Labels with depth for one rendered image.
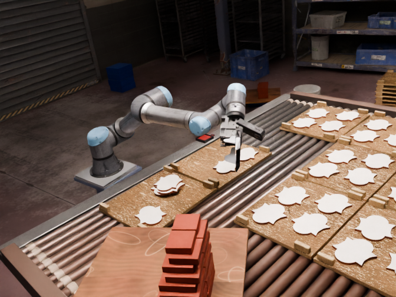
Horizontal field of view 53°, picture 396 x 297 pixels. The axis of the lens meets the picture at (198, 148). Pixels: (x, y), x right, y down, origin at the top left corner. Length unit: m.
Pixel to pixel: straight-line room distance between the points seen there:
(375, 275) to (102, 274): 0.85
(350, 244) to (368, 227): 0.12
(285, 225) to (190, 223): 0.59
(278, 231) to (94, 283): 0.68
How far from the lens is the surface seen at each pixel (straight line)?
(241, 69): 6.43
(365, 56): 6.37
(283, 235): 1.54
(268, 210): 1.65
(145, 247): 1.40
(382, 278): 1.42
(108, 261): 1.39
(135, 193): 1.90
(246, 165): 1.99
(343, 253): 1.47
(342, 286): 1.41
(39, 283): 1.56
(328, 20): 6.45
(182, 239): 1.04
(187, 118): 1.60
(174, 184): 1.83
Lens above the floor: 1.91
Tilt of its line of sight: 26 degrees down
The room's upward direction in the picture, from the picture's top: 8 degrees counter-clockwise
